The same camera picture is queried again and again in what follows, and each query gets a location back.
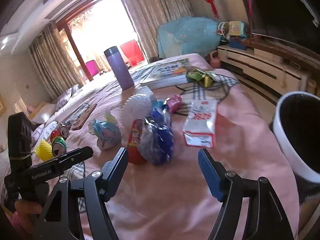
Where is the green foil packet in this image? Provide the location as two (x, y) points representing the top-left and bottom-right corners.
(186, 69), (220, 82)

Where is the white round bin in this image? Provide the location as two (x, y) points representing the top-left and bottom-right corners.
(272, 92), (320, 183)

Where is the light blue bundled bag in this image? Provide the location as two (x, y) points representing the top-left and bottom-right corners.
(157, 16), (222, 59)

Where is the wooden board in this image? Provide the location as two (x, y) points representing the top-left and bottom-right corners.
(71, 103), (97, 131)

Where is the black television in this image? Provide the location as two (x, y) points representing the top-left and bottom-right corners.
(235, 0), (320, 63)

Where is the wooden nightstand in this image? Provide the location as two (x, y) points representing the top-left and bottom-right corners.
(27, 102), (48, 120)

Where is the pink snack packet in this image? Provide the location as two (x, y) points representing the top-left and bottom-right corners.
(167, 95), (182, 113)

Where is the blue plastic bag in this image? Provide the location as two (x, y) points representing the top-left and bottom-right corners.
(137, 100), (175, 166)

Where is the white pillow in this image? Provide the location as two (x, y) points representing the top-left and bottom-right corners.
(32, 102), (57, 124)

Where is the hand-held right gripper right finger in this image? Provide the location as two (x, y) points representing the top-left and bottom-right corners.
(198, 148), (295, 240)

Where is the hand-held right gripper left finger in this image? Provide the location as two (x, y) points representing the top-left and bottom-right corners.
(32, 147), (129, 240)

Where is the pink toy kettle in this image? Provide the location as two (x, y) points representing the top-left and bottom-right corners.
(209, 50), (220, 68)

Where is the pink stick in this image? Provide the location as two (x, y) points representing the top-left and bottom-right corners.
(244, 0), (253, 33)

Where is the yellow ribbed cup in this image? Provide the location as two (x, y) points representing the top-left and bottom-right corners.
(34, 140), (55, 161)

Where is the purple thermos bottle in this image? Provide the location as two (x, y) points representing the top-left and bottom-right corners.
(104, 46), (135, 90)

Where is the white television cabinet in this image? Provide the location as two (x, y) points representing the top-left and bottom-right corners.
(216, 45), (320, 105)

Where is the magenta stool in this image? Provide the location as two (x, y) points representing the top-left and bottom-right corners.
(85, 59), (98, 77)

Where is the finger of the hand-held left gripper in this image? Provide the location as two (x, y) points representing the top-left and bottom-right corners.
(53, 146), (93, 171)

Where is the pink blanket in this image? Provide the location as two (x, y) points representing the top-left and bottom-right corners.
(0, 53), (300, 240)

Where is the colourful picture book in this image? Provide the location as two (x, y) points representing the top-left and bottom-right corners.
(130, 58), (191, 90)

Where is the light blue plastic wrapper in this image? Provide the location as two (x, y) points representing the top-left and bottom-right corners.
(89, 112), (122, 150)

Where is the patterned pillow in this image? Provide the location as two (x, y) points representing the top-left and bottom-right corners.
(55, 84), (81, 111)

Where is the red snack packet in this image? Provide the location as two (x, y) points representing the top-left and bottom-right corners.
(127, 119), (148, 165)

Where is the red chair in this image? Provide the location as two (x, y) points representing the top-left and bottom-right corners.
(120, 39), (145, 67)

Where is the white and red carton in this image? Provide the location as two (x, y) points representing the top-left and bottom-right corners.
(182, 99), (218, 148)

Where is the green drink can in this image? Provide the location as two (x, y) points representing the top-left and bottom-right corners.
(51, 136), (67, 155)

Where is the person's left hand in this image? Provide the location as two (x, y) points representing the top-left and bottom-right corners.
(14, 200), (43, 221)

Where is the red drink can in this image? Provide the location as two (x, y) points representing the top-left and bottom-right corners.
(50, 126), (70, 143)

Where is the colourful toy machine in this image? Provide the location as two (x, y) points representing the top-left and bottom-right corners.
(217, 20), (250, 49)

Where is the beige curtain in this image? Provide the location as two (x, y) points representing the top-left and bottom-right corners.
(119, 0), (194, 63)
(29, 22), (85, 100)

